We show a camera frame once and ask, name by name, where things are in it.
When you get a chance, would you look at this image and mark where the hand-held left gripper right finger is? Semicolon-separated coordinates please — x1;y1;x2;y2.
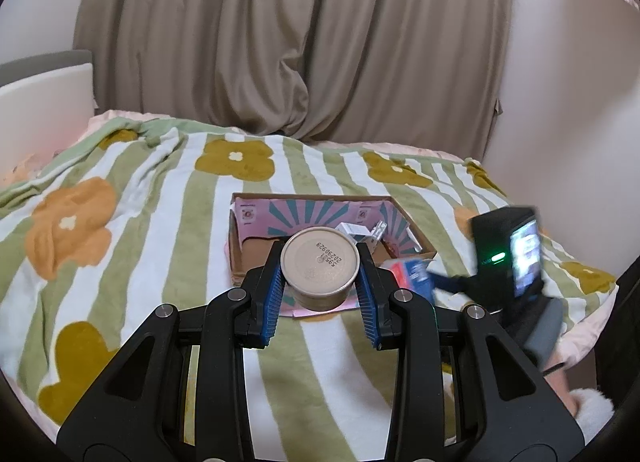
356;243;586;462

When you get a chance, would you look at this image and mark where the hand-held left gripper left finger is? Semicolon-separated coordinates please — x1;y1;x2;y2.
56;242;287;462

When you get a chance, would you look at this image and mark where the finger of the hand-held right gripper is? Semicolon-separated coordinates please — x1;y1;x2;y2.
425;269;481;303

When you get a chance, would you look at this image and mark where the pink teal cardboard box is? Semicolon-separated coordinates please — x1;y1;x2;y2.
229;193;437;318

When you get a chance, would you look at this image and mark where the red blue blister pack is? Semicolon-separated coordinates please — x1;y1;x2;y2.
387;258;436;300

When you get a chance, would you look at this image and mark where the beige round jar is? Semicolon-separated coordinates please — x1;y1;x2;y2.
280;227;361;313

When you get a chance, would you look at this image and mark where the white blue carton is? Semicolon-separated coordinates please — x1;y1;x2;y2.
334;223;373;245

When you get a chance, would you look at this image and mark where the person's right forearm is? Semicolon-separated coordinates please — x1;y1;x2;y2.
542;364;617;430

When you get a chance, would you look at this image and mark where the green striped floral blanket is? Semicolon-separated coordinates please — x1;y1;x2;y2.
0;119;618;443

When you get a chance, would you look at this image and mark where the dark cloth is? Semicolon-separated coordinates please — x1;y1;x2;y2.
595;252;640;393

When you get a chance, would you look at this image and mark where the beige curtain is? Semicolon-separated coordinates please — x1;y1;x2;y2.
74;0;516;158

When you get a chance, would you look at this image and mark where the white bed headboard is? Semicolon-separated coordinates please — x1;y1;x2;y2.
0;49;97;183

